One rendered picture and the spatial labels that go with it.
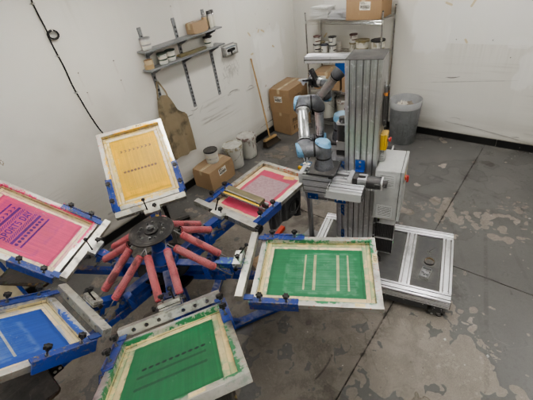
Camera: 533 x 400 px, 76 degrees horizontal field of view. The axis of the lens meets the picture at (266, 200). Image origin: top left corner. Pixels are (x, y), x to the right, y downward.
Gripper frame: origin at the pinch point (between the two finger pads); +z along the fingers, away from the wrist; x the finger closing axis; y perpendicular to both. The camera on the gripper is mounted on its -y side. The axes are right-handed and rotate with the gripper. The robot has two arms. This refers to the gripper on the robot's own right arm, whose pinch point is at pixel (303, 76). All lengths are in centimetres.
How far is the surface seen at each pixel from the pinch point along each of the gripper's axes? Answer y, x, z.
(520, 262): 177, 53, -197
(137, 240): 9, -204, -51
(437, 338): 160, -70, -185
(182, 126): 66, -69, 177
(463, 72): 105, 255, -30
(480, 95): 134, 256, -56
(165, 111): 36, -82, 175
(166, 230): 11, -187, -57
